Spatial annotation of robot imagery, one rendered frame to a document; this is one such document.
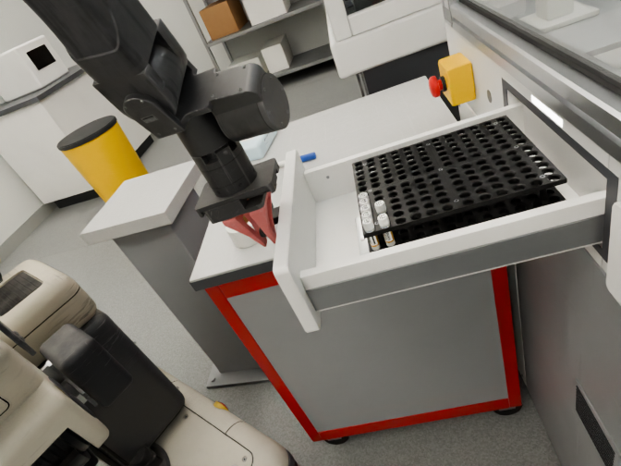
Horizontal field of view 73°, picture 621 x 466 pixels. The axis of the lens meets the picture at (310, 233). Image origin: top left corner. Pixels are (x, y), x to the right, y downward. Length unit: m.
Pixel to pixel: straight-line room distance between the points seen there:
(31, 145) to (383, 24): 3.22
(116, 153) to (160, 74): 2.62
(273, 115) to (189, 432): 0.99
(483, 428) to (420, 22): 1.12
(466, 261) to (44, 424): 0.62
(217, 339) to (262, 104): 1.20
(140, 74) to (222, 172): 0.14
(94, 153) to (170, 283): 1.76
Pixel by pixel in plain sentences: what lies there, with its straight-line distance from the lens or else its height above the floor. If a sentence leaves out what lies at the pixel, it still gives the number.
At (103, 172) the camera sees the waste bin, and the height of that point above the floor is 0.41.
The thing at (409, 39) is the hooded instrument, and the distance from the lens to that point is 1.33.
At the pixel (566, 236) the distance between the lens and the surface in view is 0.51.
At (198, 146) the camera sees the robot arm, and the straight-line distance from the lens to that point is 0.48.
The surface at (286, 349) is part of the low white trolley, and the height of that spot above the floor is 0.50.
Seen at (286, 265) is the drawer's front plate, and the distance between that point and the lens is 0.45.
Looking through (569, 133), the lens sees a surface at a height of 0.93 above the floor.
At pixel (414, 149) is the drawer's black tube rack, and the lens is 0.63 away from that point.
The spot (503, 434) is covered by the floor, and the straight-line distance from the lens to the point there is 1.33.
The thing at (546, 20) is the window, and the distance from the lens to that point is 0.58.
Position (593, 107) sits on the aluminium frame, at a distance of 0.47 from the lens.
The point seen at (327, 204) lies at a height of 0.84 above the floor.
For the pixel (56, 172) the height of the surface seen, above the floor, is 0.33.
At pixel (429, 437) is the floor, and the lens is 1.34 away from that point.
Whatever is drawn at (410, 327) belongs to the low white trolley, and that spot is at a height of 0.48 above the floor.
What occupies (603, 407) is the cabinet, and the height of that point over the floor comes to 0.56.
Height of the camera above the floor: 1.20
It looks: 34 degrees down
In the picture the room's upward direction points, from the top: 24 degrees counter-clockwise
